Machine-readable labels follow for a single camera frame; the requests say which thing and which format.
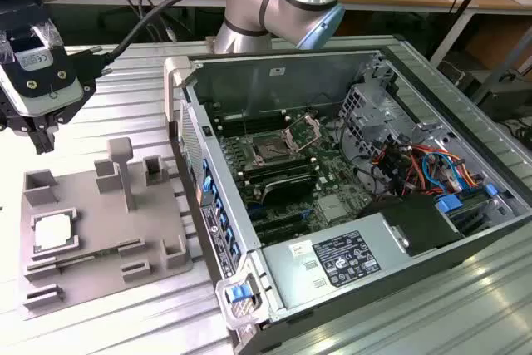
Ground orange flat wires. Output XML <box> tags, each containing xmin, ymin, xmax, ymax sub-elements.
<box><xmin>454</xmin><ymin>158</ymin><xmax>488</xmax><ymax>190</ymax></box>

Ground black camera cable with plug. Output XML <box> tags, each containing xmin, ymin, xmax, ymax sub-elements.
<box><xmin>66</xmin><ymin>0</ymin><xmax>254</xmax><ymax>81</ymax></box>

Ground metal socket cover frame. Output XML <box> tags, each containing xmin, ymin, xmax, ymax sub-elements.
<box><xmin>281</xmin><ymin>115</ymin><xmax>326</xmax><ymax>155</ymax></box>

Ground blue case latch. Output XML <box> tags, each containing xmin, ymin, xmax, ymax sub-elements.
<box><xmin>230</xmin><ymin>284</ymin><xmax>253</xmax><ymax>303</ymax></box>

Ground grey plastic parts rack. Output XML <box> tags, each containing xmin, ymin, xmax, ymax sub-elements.
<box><xmin>16</xmin><ymin>137</ymin><xmax>195</xmax><ymax>322</ymax></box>

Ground green motherboard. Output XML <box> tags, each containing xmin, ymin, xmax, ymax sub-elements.
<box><xmin>209</xmin><ymin>106</ymin><xmax>377</xmax><ymax>248</ymax></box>

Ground blue wire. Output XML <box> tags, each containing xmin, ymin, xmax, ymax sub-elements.
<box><xmin>420</xmin><ymin>151</ymin><xmax>461</xmax><ymax>195</ymax></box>

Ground open grey PC case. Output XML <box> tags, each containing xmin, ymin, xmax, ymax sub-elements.
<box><xmin>163</xmin><ymin>34</ymin><xmax>532</xmax><ymax>355</ymax></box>

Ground silver perforated drive cage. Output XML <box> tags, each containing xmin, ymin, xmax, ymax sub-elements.
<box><xmin>337</xmin><ymin>81</ymin><xmax>419</xmax><ymax>159</ymax></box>

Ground green RAM stick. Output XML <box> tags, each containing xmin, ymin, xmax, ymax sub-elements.
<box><xmin>57</xmin><ymin>245</ymin><xmax>126</xmax><ymax>264</ymax></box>

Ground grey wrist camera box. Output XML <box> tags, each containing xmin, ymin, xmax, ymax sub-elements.
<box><xmin>0</xmin><ymin>26</ymin><xmax>84</xmax><ymax>118</ymax></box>

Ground black RAM slot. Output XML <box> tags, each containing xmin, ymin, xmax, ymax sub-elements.
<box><xmin>215</xmin><ymin>117</ymin><xmax>291</xmax><ymax>134</ymax></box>
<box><xmin>214</xmin><ymin>108</ymin><xmax>288</xmax><ymax>122</ymax></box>

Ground silver power supply unit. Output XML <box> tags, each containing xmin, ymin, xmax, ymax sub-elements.
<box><xmin>259</xmin><ymin>211</ymin><xmax>411</xmax><ymax>313</ymax></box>

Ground black installed RAM stick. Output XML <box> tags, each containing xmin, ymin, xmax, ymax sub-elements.
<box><xmin>238</xmin><ymin>155</ymin><xmax>316</xmax><ymax>173</ymax></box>
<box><xmin>243</xmin><ymin>165</ymin><xmax>318</xmax><ymax>185</ymax></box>

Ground silver square CPU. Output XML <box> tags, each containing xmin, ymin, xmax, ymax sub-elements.
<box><xmin>33</xmin><ymin>215</ymin><xmax>72</xmax><ymax>250</ymax></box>

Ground black box under desk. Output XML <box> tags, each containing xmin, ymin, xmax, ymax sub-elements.
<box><xmin>473</xmin><ymin>80</ymin><xmax>532</xmax><ymax>123</ymax></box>

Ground black graphics card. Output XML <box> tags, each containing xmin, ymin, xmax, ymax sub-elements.
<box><xmin>260</xmin><ymin>173</ymin><xmax>318</xmax><ymax>207</ymax></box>

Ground silver chipset heatsink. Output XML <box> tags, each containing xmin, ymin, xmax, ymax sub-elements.
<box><xmin>317</xmin><ymin>195</ymin><xmax>349</xmax><ymax>224</ymax></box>

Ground red and orange wires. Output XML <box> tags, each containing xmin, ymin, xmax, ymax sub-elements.
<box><xmin>371</xmin><ymin>143</ymin><xmax>436</xmax><ymax>192</ymax></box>

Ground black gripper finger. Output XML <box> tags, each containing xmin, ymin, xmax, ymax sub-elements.
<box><xmin>0</xmin><ymin>94</ymin><xmax>43</xmax><ymax>156</ymax></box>
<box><xmin>41</xmin><ymin>75</ymin><xmax>98</xmax><ymax>156</ymax></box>

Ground black plastic shroud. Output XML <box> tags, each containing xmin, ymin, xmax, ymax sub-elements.
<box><xmin>357</xmin><ymin>195</ymin><xmax>465</xmax><ymax>259</ymax></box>

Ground black expansion slot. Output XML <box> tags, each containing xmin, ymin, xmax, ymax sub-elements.
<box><xmin>255</xmin><ymin>221</ymin><xmax>312</xmax><ymax>240</ymax></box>
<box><xmin>251</xmin><ymin>209</ymin><xmax>309</xmax><ymax>227</ymax></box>

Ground black CPU socket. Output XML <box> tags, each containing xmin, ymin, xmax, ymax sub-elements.
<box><xmin>251</xmin><ymin>134</ymin><xmax>288</xmax><ymax>165</ymax></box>

